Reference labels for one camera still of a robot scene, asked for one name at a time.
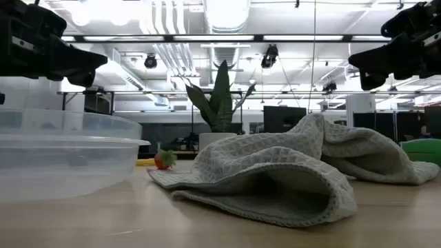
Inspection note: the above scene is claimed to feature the white square pillar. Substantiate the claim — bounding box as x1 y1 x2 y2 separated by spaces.
345 94 377 127

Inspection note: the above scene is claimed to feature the clear plastic tupperware container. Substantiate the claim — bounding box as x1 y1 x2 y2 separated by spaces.
0 108 152 201

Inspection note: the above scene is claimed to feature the large green toy produce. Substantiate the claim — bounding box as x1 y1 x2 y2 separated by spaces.
399 138 441 167

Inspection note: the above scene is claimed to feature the silver ceiling air duct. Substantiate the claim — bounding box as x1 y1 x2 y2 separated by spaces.
203 0 251 70

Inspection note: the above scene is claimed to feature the grey waffle-weave towel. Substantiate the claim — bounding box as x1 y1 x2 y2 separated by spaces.
147 112 441 228

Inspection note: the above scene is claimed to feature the black office partition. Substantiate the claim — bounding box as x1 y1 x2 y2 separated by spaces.
353 112 426 143

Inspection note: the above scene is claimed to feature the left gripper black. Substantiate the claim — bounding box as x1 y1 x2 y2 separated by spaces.
0 0 109 88

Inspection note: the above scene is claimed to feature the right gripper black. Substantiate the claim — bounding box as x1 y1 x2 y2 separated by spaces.
347 0 441 92

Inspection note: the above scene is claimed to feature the dark cabinet on stand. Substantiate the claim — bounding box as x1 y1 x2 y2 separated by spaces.
83 90 115 116

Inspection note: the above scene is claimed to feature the dark equipment on desk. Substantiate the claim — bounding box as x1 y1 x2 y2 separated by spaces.
161 132 201 153

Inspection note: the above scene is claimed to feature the red toy strawberry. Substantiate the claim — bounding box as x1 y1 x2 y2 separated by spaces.
154 149 178 171

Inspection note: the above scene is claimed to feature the black computer monitor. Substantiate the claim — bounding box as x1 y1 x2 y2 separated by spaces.
263 105 307 134

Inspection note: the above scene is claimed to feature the hanging thin cable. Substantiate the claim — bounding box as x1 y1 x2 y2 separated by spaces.
307 0 318 113

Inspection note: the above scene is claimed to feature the green snake plant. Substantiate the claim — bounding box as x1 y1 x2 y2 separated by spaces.
185 59 258 134

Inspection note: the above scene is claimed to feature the thin horizontal metal rail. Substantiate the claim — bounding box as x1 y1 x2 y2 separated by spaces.
57 90 441 96

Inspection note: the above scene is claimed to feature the white plant pot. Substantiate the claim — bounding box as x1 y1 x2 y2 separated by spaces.
198 132 238 153

